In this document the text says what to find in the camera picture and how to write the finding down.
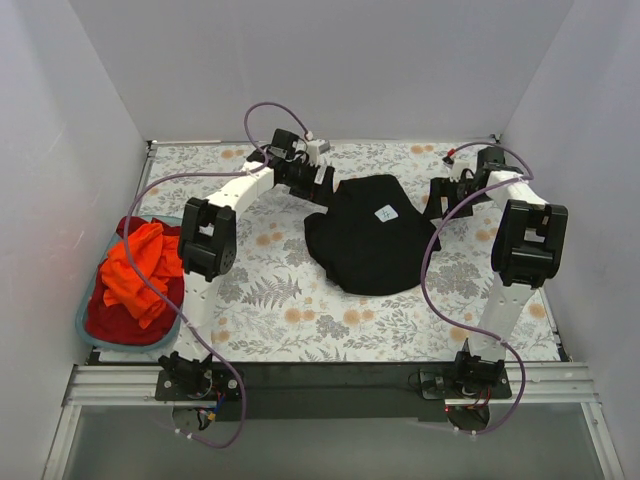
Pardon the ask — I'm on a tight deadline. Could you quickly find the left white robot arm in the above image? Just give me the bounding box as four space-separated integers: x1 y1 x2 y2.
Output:
155 129 335 403

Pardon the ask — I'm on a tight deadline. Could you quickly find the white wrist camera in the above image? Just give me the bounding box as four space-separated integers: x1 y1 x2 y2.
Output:
306 139 331 166
443 156 473 182

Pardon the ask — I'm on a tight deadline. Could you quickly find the dark red t shirt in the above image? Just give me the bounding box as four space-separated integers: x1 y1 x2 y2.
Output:
84 217 184 346

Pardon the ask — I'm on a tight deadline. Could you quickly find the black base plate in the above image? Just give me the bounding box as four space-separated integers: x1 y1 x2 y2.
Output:
153 363 514 436

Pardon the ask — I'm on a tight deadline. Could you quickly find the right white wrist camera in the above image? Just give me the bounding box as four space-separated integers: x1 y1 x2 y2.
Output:
443 156 473 182

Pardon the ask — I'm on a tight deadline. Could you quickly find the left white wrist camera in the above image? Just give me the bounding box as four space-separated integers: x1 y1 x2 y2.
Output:
306 139 331 166

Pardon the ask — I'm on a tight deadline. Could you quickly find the aluminium rail frame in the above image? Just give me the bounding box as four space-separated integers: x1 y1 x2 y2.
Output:
44 362 624 479

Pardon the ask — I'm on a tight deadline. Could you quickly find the orange t shirt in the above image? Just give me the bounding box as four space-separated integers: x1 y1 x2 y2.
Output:
99 217 183 329

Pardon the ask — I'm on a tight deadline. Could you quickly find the teal plastic basket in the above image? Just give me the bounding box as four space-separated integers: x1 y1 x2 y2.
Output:
75 218 180 353

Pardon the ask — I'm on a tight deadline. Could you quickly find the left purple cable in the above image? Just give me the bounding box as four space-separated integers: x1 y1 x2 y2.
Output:
122 101 316 449

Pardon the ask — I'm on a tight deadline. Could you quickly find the black t shirt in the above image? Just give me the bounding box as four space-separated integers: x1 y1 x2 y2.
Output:
304 174 441 296

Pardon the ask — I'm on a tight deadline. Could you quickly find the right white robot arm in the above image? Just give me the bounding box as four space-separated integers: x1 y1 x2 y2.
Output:
418 141 568 399

